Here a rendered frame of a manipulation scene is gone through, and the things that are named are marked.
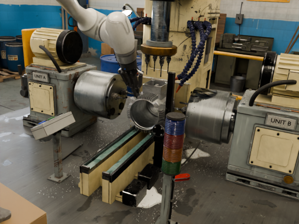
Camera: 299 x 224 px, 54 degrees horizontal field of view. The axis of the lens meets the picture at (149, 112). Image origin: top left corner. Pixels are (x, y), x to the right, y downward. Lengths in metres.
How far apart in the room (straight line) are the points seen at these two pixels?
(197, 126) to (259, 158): 0.29
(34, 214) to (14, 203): 0.09
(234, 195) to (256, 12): 5.44
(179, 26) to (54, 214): 1.08
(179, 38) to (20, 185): 1.05
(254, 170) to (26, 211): 0.89
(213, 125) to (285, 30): 5.19
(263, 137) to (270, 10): 5.29
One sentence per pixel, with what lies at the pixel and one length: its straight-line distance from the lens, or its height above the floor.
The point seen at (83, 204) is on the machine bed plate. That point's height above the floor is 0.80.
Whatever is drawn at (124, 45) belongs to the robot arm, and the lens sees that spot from 1.21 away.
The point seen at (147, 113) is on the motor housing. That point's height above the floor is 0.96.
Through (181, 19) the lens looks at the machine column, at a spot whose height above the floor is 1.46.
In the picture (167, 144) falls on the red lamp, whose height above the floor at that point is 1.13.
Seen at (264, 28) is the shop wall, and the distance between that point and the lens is 6.45.
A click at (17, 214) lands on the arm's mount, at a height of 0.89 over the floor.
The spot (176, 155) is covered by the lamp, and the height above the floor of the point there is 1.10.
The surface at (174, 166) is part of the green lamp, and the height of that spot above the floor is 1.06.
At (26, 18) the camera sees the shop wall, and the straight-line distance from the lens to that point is 7.80.
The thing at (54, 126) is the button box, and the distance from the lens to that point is 1.19.
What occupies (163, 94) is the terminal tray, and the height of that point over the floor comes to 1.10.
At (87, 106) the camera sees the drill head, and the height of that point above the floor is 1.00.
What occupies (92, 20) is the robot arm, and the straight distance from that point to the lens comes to 1.26.
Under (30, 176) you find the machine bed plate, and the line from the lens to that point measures 1.38.
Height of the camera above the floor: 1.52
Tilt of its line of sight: 20 degrees down
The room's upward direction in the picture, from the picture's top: 3 degrees clockwise
